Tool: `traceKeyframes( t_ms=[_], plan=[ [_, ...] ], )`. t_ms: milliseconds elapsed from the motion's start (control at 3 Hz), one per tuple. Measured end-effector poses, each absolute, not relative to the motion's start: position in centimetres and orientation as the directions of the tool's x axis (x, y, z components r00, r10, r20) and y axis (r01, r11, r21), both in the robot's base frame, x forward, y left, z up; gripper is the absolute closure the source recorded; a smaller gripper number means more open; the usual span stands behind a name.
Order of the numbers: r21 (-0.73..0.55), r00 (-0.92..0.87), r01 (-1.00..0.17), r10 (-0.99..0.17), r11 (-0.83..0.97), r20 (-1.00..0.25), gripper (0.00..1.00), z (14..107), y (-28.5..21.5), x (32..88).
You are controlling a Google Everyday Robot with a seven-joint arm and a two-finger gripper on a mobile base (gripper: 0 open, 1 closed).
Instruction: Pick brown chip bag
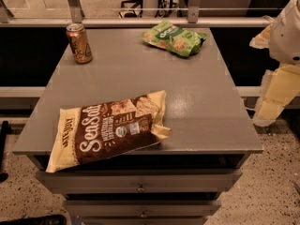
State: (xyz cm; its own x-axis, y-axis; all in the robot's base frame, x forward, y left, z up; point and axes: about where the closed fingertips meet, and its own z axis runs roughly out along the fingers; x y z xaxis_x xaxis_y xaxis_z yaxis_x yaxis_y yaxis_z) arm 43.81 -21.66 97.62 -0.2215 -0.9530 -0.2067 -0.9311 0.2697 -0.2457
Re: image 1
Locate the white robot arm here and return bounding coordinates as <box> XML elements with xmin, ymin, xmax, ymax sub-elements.
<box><xmin>249</xmin><ymin>0</ymin><xmax>300</xmax><ymax>127</ymax></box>

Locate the green chip bag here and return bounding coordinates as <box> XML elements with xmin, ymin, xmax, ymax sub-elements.
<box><xmin>142</xmin><ymin>21</ymin><xmax>207</xmax><ymax>57</ymax></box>

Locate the brown sea salt chip bag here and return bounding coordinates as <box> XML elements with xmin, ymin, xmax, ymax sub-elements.
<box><xmin>46</xmin><ymin>91</ymin><xmax>171</xmax><ymax>173</ymax></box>

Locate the grey metal drawer cabinet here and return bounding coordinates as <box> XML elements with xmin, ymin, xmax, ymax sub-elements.
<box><xmin>13</xmin><ymin>29</ymin><xmax>263</xmax><ymax>225</ymax></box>

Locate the upper grey drawer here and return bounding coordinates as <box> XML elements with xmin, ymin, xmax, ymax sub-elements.
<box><xmin>36</xmin><ymin>170</ymin><xmax>242</xmax><ymax>194</ymax></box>

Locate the grey drawer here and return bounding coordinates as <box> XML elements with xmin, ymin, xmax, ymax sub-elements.
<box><xmin>36</xmin><ymin>170</ymin><xmax>242</xmax><ymax>194</ymax></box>
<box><xmin>64</xmin><ymin>201</ymin><xmax>220</xmax><ymax>218</ymax></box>

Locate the black office chair base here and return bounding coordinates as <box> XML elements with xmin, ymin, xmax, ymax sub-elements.
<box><xmin>119</xmin><ymin>0</ymin><xmax>178</xmax><ymax>18</ymax></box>

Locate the gold soda can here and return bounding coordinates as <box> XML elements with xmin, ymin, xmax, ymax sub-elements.
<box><xmin>67</xmin><ymin>23</ymin><xmax>93</xmax><ymax>64</ymax></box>

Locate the grey metal railing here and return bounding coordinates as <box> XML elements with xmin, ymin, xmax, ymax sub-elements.
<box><xmin>0</xmin><ymin>0</ymin><xmax>289</xmax><ymax>27</ymax></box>

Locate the lower grey drawer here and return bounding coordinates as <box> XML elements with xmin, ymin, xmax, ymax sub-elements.
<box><xmin>64</xmin><ymin>201</ymin><xmax>220</xmax><ymax>218</ymax></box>

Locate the black object at bottom left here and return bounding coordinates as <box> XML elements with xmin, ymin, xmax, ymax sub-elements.
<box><xmin>0</xmin><ymin>215</ymin><xmax>67</xmax><ymax>225</ymax></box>

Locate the black object at left edge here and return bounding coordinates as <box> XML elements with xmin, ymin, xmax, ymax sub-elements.
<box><xmin>0</xmin><ymin>121</ymin><xmax>12</xmax><ymax>183</ymax></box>

